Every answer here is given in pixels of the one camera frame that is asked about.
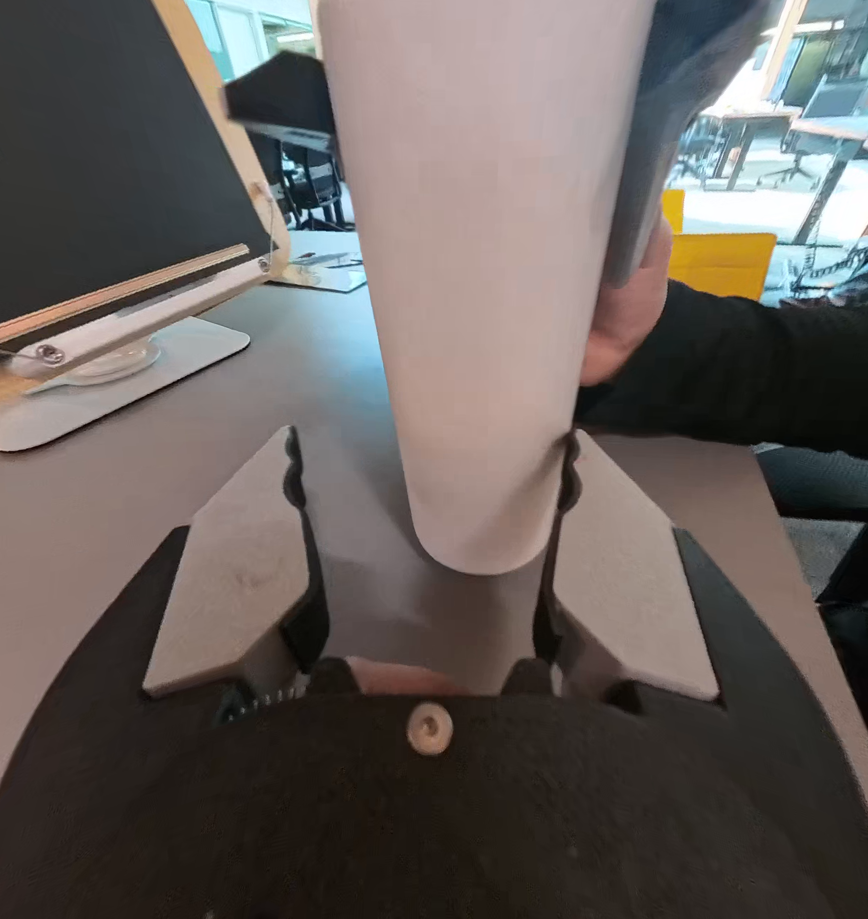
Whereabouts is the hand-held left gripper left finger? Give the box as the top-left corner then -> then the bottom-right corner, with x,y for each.
142,424 -> 332,701

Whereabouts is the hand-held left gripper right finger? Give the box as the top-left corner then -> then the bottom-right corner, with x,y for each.
532,428 -> 723,703

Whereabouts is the person's right forearm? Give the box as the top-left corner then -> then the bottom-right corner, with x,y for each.
574,280 -> 868,460

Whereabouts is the person's right hand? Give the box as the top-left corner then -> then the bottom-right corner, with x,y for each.
579,215 -> 673,389

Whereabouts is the black office chair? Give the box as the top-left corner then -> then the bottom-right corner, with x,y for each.
279,140 -> 349,231

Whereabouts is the background wooden desk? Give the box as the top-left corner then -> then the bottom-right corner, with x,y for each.
700,106 -> 801,191
789,115 -> 868,245

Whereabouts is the grey office chair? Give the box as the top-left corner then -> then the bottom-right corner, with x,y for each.
779,72 -> 868,189

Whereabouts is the black panel with wooden rim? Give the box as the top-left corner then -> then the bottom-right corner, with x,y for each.
0,0 -> 292,412

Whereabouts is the black cable chain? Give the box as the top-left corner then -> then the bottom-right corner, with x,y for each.
793,230 -> 868,290

